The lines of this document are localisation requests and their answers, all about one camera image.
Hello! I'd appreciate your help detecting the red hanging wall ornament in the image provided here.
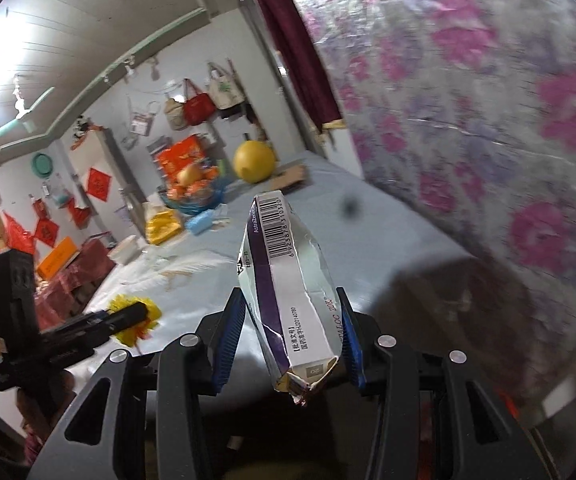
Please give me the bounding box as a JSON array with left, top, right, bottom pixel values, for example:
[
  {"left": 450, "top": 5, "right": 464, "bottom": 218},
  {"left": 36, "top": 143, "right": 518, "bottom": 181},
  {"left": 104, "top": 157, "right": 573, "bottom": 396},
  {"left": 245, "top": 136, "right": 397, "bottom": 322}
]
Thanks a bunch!
[{"left": 68, "top": 197, "right": 91, "bottom": 228}]

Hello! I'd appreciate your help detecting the yellow snack bag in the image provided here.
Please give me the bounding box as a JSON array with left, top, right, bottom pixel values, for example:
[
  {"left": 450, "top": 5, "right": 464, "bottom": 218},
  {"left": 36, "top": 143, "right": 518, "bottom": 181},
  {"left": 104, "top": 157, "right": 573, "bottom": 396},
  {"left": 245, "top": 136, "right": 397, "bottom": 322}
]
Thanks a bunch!
[{"left": 145, "top": 202, "right": 185, "bottom": 246}]

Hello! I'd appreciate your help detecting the red yellow apple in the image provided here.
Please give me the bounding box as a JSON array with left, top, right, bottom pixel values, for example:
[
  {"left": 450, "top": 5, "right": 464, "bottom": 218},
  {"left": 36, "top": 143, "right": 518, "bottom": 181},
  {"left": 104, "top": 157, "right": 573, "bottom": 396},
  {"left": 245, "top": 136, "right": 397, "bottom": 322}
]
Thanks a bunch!
[{"left": 177, "top": 165, "right": 204, "bottom": 188}]

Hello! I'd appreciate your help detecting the red diamond paper on fridge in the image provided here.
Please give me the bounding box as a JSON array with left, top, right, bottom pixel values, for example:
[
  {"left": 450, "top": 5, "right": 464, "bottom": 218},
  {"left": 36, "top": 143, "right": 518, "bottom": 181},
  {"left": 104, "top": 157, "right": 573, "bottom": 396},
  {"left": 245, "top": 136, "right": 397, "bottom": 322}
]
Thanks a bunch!
[{"left": 85, "top": 167, "right": 114, "bottom": 203}]

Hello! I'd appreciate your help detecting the red handbag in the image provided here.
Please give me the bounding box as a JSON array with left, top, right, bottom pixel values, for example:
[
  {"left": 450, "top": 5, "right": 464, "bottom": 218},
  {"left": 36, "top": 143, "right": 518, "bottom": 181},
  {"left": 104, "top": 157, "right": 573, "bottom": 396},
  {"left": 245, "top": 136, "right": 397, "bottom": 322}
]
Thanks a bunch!
[{"left": 184, "top": 79, "right": 216, "bottom": 125}]

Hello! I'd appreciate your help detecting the green wall plate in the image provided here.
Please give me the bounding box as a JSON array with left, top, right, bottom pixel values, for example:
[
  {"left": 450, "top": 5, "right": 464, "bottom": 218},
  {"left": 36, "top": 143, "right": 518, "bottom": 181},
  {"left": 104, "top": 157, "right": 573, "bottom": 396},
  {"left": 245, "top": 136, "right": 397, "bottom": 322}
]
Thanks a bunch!
[{"left": 30, "top": 152, "right": 55, "bottom": 178}]

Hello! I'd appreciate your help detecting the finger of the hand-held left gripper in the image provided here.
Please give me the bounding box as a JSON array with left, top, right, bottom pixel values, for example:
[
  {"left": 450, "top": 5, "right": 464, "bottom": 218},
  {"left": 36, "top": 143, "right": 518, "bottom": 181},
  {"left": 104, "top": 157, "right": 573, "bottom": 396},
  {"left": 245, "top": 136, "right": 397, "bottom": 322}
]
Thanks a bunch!
[{"left": 63, "top": 302, "right": 149, "bottom": 351}]

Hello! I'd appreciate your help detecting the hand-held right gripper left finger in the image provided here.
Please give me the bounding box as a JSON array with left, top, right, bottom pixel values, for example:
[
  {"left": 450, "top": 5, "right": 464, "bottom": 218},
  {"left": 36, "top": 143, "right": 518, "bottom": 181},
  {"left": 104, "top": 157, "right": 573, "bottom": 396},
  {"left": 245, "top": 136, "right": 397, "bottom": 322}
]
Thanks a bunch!
[{"left": 28, "top": 287, "right": 249, "bottom": 480}]

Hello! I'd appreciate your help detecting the white purple medicine box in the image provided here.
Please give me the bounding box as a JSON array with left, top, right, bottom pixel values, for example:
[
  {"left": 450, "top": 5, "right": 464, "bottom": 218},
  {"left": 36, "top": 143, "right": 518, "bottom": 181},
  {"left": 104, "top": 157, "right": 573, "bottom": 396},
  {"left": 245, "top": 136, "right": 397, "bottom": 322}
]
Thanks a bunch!
[{"left": 237, "top": 191, "right": 341, "bottom": 406}]

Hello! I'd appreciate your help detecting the brown cardboard piece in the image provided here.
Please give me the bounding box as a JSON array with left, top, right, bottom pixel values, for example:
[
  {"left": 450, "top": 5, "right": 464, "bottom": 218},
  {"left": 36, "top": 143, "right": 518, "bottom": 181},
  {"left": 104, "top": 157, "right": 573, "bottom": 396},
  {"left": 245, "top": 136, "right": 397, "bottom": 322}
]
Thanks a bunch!
[{"left": 270, "top": 165, "right": 309, "bottom": 193}]

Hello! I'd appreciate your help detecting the clear yellow printed plastic wrapper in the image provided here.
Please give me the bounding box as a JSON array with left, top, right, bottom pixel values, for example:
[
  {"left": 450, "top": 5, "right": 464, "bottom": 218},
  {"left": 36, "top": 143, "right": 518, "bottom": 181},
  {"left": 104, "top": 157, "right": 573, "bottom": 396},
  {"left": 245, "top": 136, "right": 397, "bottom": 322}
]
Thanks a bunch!
[{"left": 108, "top": 296, "right": 163, "bottom": 348}]

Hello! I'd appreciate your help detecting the small red diamond wall paper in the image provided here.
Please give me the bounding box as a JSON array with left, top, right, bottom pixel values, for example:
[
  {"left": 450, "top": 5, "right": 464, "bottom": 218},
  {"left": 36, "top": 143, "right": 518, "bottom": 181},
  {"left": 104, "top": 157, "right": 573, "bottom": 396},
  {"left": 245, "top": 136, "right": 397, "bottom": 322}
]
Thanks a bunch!
[{"left": 34, "top": 220, "right": 60, "bottom": 248}]

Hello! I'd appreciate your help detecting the blue face mask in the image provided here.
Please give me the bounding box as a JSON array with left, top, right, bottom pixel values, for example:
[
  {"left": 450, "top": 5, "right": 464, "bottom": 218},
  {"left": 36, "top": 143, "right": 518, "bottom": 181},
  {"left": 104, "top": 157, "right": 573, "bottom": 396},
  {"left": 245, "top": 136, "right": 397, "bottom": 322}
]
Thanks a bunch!
[{"left": 185, "top": 208, "right": 216, "bottom": 236}]

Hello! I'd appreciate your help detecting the maroon curtain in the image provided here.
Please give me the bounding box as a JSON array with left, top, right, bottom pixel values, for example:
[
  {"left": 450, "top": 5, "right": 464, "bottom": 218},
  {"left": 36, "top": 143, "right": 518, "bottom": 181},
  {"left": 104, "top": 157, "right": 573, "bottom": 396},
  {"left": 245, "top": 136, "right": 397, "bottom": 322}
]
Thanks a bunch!
[{"left": 250, "top": 0, "right": 344, "bottom": 133}]

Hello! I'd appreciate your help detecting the cream tote bag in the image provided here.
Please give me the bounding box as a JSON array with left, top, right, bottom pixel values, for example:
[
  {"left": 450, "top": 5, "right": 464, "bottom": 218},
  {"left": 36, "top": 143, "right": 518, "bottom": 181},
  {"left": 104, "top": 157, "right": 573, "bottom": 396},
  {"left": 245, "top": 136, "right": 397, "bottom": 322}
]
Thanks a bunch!
[{"left": 207, "top": 62, "right": 245, "bottom": 111}]

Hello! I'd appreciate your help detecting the blue glass fruit bowl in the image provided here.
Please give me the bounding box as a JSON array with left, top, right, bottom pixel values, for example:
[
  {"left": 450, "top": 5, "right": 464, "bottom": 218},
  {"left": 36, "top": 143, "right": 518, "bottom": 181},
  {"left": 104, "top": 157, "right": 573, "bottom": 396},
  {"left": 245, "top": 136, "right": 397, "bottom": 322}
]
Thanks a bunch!
[{"left": 160, "top": 160, "right": 231, "bottom": 216}]

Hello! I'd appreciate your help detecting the green ceiling fan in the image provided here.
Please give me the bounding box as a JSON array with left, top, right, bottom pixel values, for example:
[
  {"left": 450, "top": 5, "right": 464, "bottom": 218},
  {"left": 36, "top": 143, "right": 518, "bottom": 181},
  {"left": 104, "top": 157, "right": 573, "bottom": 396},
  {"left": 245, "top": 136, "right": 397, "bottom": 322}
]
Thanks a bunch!
[{"left": 0, "top": 74, "right": 56, "bottom": 141}]

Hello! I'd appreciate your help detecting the orange gift box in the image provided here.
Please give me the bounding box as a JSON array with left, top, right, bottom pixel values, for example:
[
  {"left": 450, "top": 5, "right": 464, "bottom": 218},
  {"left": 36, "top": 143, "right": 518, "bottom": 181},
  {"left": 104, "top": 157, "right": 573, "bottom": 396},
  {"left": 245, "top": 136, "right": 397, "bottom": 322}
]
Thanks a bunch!
[{"left": 158, "top": 135, "right": 214, "bottom": 186}]

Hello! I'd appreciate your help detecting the large red paper wall decoration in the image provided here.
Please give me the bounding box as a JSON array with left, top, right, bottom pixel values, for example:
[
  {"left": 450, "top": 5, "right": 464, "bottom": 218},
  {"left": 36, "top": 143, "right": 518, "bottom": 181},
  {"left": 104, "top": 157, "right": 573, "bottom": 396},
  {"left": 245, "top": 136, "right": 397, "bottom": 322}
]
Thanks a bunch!
[{"left": 3, "top": 212, "right": 36, "bottom": 256}]

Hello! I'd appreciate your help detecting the white refrigerator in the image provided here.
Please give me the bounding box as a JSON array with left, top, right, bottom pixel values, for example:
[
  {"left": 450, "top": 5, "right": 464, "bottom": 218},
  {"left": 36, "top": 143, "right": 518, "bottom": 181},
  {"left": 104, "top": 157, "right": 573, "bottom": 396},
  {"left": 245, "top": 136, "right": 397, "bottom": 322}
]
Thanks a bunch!
[{"left": 68, "top": 127, "right": 149, "bottom": 241}]

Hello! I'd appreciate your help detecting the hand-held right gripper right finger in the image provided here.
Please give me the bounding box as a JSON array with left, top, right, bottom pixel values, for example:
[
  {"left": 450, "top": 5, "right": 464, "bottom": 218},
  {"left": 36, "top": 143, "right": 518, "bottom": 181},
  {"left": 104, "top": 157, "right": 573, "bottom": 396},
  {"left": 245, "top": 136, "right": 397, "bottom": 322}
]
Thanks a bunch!
[{"left": 335, "top": 287, "right": 554, "bottom": 480}]

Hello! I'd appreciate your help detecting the yellow pomelo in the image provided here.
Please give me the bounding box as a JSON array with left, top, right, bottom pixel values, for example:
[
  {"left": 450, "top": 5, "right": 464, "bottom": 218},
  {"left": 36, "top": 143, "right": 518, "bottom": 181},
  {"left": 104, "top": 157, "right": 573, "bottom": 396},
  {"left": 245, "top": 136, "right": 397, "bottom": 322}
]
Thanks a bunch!
[{"left": 233, "top": 141, "right": 276, "bottom": 184}]

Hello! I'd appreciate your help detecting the red plastic table cover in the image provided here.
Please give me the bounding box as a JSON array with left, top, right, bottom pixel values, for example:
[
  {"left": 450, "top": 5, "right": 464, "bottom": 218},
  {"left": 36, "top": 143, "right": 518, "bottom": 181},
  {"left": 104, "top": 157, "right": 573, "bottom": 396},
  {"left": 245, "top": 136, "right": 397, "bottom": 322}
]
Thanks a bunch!
[{"left": 33, "top": 237, "right": 116, "bottom": 331}]

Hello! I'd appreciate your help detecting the purple floral plastic sheet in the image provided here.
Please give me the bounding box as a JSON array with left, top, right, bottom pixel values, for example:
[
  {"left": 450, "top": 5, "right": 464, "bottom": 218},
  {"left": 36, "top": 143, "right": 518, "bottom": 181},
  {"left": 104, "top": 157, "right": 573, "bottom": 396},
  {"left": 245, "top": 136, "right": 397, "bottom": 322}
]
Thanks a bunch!
[{"left": 273, "top": 0, "right": 576, "bottom": 411}]

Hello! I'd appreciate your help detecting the orange sign box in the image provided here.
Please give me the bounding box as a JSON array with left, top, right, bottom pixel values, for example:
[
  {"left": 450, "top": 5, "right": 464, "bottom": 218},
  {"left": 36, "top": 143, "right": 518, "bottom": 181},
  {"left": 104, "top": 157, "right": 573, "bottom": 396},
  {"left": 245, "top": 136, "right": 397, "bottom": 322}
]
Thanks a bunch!
[{"left": 37, "top": 237, "right": 79, "bottom": 281}]

